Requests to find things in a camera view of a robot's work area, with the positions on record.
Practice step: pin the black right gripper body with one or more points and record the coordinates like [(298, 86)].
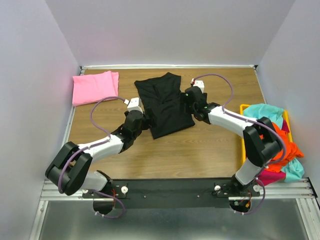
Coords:
[(189, 108)]

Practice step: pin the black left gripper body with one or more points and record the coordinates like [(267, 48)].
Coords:
[(145, 125)]

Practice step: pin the black t-shirt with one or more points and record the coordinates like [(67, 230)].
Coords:
[(162, 96)]

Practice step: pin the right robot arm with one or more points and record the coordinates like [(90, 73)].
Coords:
[(261, 141)]

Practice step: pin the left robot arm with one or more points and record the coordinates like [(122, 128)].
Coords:
[(69, 170)]

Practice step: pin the yellow plastic bin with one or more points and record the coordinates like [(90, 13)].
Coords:
[(285, 116)]

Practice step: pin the folded pink t-shirt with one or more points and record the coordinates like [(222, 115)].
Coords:
[(92, 88)]

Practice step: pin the magenta t-shirt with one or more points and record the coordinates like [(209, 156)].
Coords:
[(274, 173)]

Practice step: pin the orange t-shirt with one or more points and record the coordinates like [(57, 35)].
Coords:
[(292, 151)]

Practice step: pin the teal t-shirt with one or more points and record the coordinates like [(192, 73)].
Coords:
[(294, 170)]

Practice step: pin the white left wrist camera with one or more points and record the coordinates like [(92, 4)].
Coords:
[(134, 104)]

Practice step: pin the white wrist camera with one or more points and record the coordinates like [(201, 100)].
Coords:
[(134, 104), (198, 83)]

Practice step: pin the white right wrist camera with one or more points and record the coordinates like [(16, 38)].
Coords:
[(198, 83)]

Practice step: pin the black mounting base plate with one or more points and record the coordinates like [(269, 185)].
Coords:
[(171, 193)]

